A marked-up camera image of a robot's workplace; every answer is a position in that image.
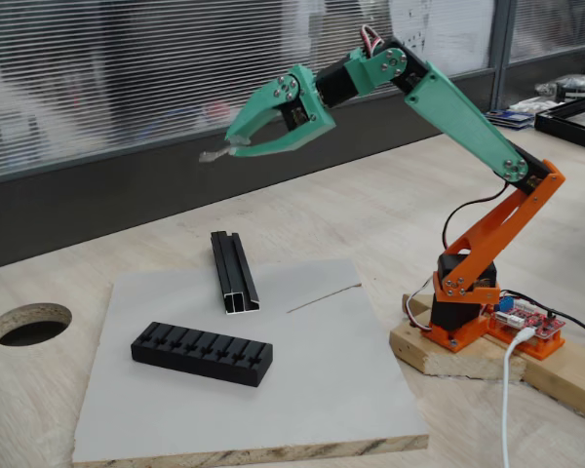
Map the grey plywood board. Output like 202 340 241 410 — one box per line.
71 257 430 464

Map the black rectangular frame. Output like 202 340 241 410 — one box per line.
534 92 585 155

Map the black power cable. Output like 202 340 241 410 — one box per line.
501 290 585 342

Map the black aluminium profile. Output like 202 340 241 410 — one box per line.
210 231 262 317

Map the thin silver metal tool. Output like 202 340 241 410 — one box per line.
198 143 235 162

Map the clear bag of parts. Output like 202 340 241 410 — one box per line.
535 72 585 104

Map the white paper poster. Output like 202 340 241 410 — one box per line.
389 0 496 88

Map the base servo wire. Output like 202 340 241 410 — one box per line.
402 275 435 335

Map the elbow servo wire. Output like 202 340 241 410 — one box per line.
442 182 511 251

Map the blue card stack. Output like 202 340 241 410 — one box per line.
485 109 535 132

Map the white USB cable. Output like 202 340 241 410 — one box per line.
499 327 535 468

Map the black slotted holder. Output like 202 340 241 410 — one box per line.
130 321 274 389

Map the wooden base beam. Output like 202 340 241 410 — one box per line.
402 291 585 426

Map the wrist servo wire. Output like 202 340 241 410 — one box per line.
359 24 385 54

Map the red controller board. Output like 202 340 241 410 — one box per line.
491 291 566 340

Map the white packet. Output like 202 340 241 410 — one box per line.
509 96 547 116

